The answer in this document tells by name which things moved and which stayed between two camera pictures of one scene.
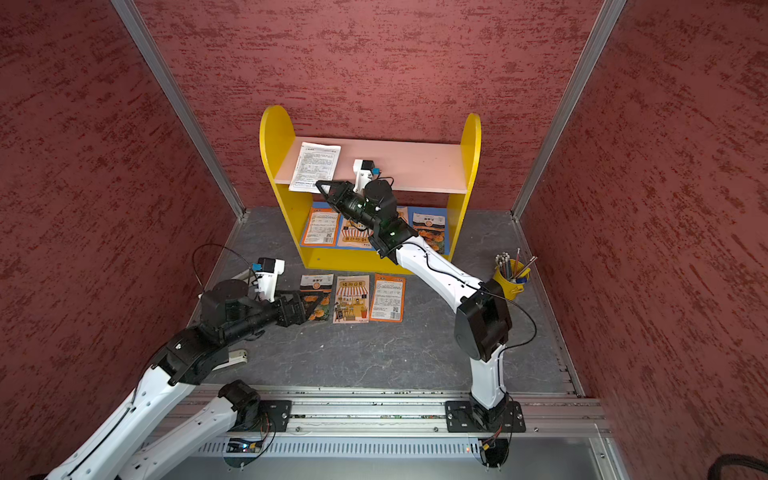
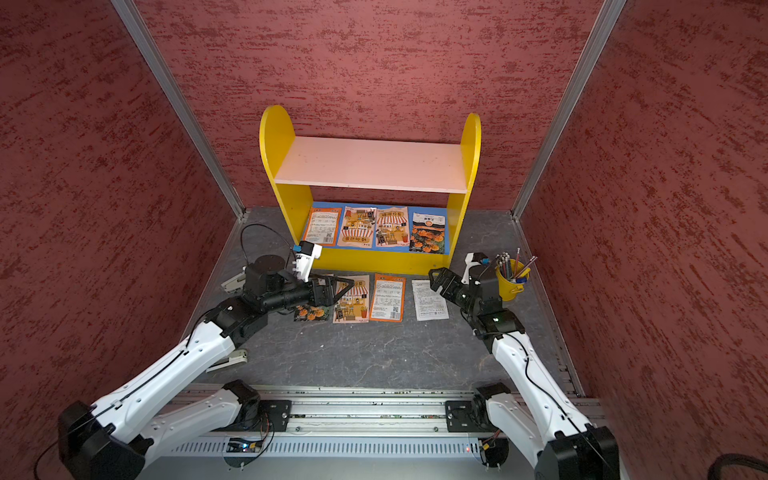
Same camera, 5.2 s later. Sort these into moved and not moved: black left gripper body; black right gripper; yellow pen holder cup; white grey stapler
Moved: black left gripper body; black right gripper
Not moved: white grey stapler; yellow pen holder cup
